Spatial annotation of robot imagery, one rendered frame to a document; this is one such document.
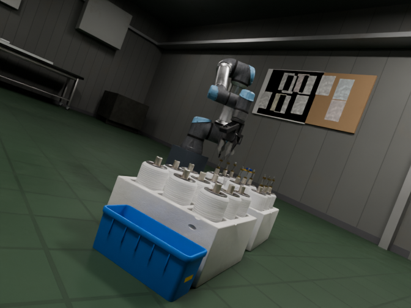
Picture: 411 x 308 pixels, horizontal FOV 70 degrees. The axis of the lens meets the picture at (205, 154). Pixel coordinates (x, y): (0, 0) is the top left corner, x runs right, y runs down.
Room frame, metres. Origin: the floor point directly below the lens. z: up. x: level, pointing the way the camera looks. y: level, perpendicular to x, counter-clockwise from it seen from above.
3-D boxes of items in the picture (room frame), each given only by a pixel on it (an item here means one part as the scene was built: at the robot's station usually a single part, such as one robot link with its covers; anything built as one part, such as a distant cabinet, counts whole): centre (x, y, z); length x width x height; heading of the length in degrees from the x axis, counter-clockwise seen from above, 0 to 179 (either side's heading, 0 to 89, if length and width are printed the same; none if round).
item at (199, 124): (1.93, 0.09, 0.47); 0.13 x 0.12 x 0.14; 98
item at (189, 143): (1.93, 0.10, 0.35); 0.15 x 0.15 x 0.10
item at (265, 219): (1.56, -0.24, 0.09); 0.39 x 0.39 x 0.18; 66
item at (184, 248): (0.79, 0.06, 0.06); 0.30 x 0.11 x 0.12; 64
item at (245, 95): (1.51, -0.09, 0.65); 0.09 x 0.08 x 0.11; 8
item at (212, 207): (0.89, -0.07, 0.16); 0.10 x 0.10 x 0.18
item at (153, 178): (1.00, 0.14, 0.16); 0.10 x 0.10 x 0.18
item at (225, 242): (1.05, -0.02, 0.09); 0.39 x 0.39 x 0.18; 64
